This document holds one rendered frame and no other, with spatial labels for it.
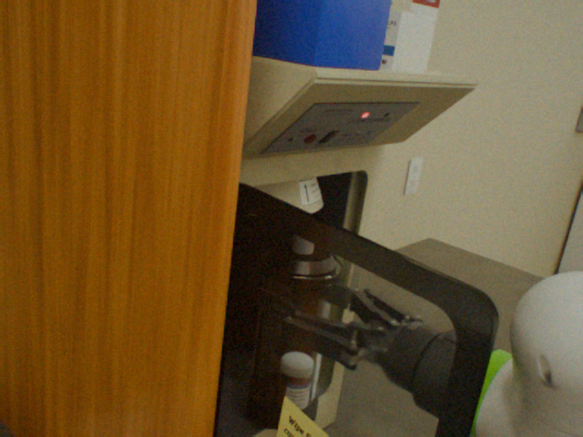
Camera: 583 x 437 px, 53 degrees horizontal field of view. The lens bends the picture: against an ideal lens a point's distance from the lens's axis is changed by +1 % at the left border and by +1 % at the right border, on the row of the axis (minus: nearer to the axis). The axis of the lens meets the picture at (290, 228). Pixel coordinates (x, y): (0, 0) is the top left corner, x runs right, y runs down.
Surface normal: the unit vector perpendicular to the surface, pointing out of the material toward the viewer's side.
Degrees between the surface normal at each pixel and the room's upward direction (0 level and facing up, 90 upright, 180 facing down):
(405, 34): 90
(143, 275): 90
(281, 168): 90
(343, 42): 90
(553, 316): 58
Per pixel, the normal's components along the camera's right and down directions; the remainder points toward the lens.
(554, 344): -0.70, -0.04
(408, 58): 0.55, 0.33
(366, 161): 0.74, 0.30
